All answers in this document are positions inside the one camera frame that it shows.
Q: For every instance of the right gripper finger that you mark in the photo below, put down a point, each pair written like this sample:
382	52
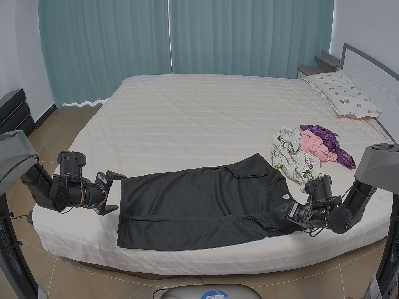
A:
283	208

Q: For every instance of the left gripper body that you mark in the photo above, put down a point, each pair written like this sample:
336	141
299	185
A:
95	195

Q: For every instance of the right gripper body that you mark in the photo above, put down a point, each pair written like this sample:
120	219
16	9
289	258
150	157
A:
296	213

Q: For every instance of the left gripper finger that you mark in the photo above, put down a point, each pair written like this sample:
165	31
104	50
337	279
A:
115	176
107	210

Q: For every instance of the black polo shirt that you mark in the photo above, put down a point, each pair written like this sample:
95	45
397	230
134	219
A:
202	204

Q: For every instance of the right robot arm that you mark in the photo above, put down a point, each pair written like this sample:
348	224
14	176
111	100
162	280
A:
377	167

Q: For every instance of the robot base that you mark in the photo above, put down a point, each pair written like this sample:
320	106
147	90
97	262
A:
212	293

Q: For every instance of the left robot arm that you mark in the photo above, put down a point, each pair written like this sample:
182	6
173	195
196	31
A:
15	154

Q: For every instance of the bed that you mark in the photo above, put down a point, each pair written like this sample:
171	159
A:
202	114

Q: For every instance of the white printed garment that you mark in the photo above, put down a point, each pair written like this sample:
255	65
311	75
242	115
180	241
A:
296	163

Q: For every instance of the pink garment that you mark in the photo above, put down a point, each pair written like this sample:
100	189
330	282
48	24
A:
314	146

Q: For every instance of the purple garment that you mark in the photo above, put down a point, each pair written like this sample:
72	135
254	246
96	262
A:
327	135

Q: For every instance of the black chest of drawers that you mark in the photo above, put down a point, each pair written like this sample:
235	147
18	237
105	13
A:
12	114

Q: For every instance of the white printed pillow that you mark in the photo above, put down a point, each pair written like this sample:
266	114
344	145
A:
343	93

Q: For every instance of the blue-green curtain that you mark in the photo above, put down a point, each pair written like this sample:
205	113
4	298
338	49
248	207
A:
249	26
106	42

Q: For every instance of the grey bedside table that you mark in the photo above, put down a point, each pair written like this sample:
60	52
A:
311	69

